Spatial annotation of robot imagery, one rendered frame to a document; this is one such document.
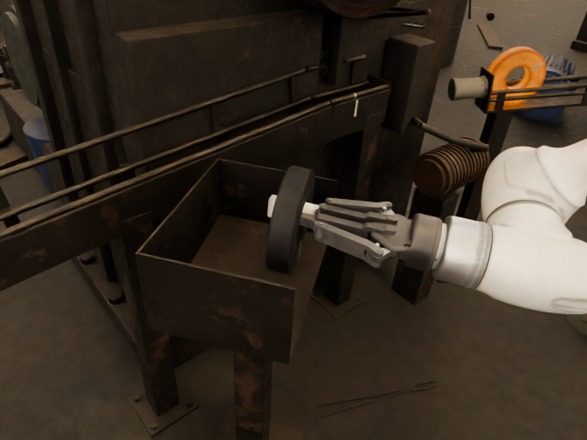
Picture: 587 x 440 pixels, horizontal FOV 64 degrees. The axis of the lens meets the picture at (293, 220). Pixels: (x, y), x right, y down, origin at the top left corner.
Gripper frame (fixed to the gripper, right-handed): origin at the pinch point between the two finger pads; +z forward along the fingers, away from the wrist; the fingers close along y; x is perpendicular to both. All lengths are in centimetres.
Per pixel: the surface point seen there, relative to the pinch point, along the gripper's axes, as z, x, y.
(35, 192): 124, -78, 80
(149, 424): 29, -73, 1
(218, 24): 25.8, 13.8, 35.0
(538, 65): -44, 5, 85
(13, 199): 128, -79, 73
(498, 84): -36, -1, 82
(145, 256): 14.6, -1.1, -15.1
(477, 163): -36, -20, 72
